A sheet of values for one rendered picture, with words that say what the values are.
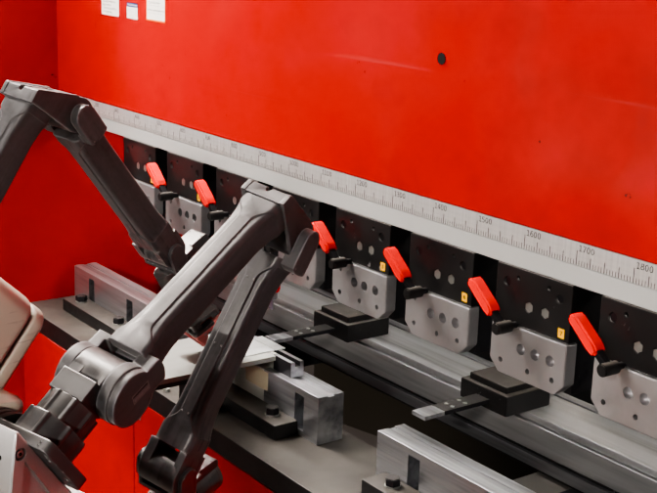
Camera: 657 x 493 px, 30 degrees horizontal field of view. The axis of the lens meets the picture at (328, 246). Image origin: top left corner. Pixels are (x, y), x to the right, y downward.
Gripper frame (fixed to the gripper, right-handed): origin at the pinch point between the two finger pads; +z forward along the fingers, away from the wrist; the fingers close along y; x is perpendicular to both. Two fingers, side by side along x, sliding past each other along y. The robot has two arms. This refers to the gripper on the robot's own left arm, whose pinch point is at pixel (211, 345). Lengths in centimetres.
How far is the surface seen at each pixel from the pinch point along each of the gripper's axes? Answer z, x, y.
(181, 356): -1.4, 5.8, 1.6
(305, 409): 11.5, -3.7, -19.6
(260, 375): 9.8, -4.4, -4.3
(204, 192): -22.1, -17.5, 10.3
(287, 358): 8.2, -9.6, -8.1
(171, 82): -37, -30, 30
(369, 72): -45, -35, -36
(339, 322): 14.1, -25.7, -2.1
